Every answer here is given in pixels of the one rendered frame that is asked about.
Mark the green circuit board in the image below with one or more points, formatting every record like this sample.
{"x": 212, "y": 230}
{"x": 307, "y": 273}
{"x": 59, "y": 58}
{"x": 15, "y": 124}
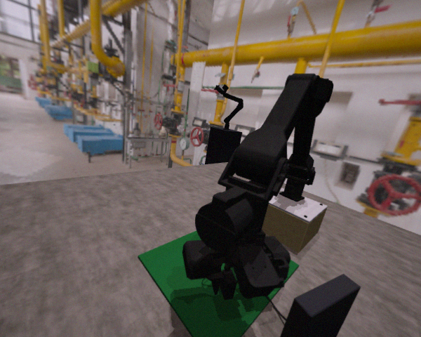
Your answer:
{"x": 203, "y": 313}

